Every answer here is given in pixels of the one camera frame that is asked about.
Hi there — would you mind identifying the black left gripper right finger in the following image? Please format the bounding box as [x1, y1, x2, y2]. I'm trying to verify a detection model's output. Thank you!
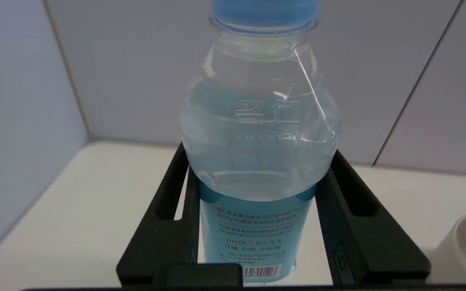
[315, 150, 432, 285]

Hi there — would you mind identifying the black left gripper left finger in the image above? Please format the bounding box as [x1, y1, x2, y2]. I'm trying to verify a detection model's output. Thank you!
[116, 142, 200, 287]

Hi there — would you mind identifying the soda water bottle blue label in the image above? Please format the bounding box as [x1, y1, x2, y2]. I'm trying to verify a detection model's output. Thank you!
[180, 0, 343, 285]

